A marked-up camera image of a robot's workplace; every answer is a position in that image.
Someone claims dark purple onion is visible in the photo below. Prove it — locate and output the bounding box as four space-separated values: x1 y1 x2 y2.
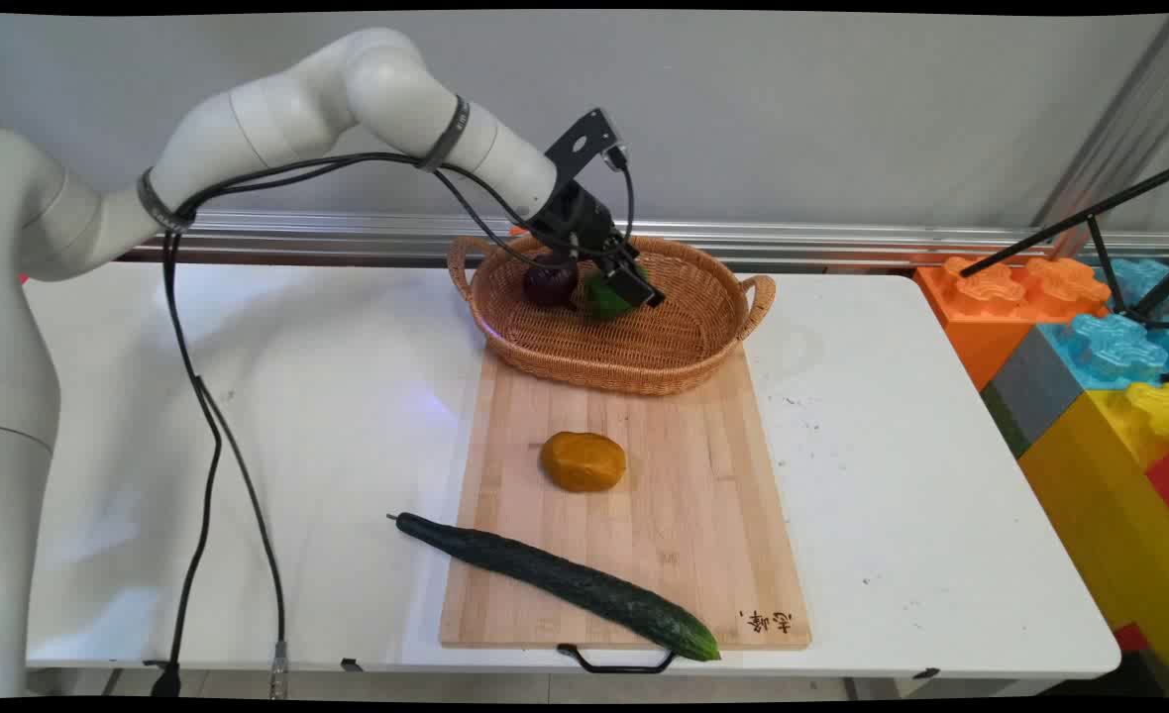
523 255 581 310

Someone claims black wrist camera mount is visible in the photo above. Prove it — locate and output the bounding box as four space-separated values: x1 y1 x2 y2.
545 107 629 185

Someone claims aluminium rail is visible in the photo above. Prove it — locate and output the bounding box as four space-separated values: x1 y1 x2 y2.
119 210 1169 270

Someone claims black cable with silver plug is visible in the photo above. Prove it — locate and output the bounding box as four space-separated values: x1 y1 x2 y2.
163 158 585 699

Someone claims woven wicker basket with handles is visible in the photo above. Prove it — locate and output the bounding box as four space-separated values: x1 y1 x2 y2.
446 233 777 397

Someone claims orange toy building block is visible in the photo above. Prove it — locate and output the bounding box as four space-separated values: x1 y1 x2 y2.
913 255 1113 392

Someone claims bamboo cutting board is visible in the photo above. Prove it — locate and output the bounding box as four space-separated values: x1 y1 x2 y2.
439 342 811 652

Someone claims light blue toy building block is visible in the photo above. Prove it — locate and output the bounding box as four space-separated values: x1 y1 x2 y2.
1037 257 1169 392

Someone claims green bell pepper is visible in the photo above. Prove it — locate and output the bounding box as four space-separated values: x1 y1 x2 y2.
584 263 650 321

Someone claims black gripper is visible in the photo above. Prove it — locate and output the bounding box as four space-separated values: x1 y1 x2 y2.
528 181 667 309

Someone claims black tripod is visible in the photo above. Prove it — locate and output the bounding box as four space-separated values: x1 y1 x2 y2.
959 158 1169 333

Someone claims yellow-brown potato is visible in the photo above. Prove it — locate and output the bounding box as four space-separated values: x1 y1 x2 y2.
541 432 628 493

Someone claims yellow toy building block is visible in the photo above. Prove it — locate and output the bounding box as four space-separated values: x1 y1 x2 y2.
1018 381 1169 696

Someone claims short black camera cable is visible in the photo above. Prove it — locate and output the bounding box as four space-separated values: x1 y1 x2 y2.
608 149 637 244

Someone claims dark green cucumber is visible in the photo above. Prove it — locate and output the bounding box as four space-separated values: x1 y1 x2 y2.
387 512 722 662

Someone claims grey toy building block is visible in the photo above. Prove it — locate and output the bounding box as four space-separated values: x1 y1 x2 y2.
981 327 1087 459

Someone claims black strap on arm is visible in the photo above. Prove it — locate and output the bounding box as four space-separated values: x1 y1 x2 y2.
416 94 472 174
137 166 196 235

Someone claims black cutting board handle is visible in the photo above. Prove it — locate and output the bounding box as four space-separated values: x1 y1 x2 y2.
557 644 677 675

